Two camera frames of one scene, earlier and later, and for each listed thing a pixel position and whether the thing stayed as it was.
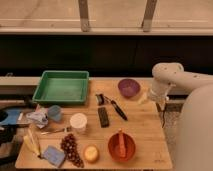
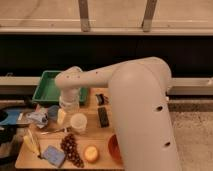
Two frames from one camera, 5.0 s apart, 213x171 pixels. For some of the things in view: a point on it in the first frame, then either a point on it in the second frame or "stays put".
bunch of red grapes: (69, 146) stays put
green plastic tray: (62, 87) stays put
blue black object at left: (8, 124) stays put
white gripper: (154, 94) -> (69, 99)
